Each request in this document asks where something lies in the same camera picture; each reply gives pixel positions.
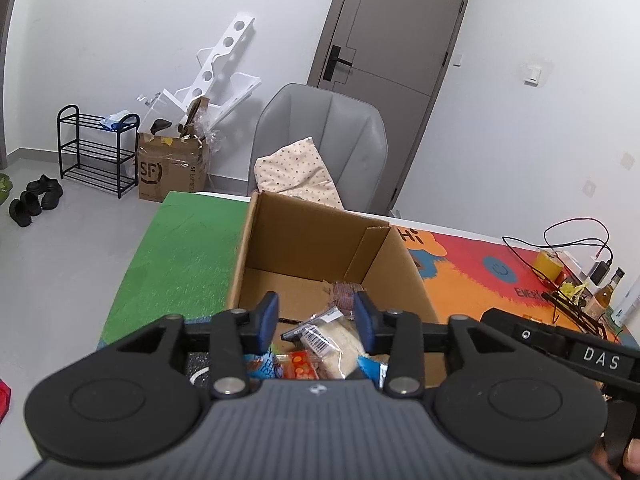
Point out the colourful cat printed table mat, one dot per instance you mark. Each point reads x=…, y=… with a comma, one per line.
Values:
x=475, y=270

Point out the clear plastic wrap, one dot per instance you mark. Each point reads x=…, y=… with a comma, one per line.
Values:
x=210, y=130

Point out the grey office chair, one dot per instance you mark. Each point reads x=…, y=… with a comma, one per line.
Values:
x=325, y=125

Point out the small blue green snack packet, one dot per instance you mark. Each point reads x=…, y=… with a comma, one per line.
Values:
x=257, y=367

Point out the clear packet of white crackers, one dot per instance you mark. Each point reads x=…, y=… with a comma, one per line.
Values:
x=335, y=340

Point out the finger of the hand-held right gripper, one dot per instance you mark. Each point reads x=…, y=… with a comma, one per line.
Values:
x=520, y=334

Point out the red printed bag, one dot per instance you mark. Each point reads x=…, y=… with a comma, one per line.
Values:
x=4, y=397

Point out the yellow tape roll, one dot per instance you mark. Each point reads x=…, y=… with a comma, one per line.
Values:
x=546, y=262

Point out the dotted cream cushion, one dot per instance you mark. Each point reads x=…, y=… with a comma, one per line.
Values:
x=295, y=170

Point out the brown shipping box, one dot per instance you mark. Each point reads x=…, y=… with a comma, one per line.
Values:
x=170, y=170

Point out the brown cardboard box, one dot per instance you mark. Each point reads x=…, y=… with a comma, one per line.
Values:
x=300, y=240

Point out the orange red snack packet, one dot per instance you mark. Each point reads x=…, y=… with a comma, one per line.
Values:
x=300, y=365

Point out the black metal shoe rack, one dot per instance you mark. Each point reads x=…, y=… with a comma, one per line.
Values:
x=120, y=170

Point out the blue and white packet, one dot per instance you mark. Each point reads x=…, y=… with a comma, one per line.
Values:
x=114, y=121

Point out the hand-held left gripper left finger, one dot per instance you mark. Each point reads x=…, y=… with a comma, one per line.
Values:
x=267, y=320

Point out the white power strip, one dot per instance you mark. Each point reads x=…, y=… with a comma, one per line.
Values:
x=570, y=259

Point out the white rack with round holes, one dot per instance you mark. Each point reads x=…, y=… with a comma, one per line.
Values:
x=220, y=55

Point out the black clog shoe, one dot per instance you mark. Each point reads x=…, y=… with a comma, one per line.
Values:
x=31, y=202
x=51, y=199
x=37, y=183
x=20, y=216

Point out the grey door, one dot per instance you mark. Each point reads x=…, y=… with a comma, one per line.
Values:
x=395, y=35

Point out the brown glass bottle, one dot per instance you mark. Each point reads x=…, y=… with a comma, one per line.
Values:
x=602, y=300

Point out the black charger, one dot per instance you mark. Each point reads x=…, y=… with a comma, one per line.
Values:
x=600, y=271

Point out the person's right hand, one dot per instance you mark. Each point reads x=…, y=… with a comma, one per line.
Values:
x=632, y=457

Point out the green object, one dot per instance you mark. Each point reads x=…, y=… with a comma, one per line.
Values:
x=4, y=190

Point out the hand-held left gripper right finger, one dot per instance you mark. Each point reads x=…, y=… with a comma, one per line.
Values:
x=362, y=322

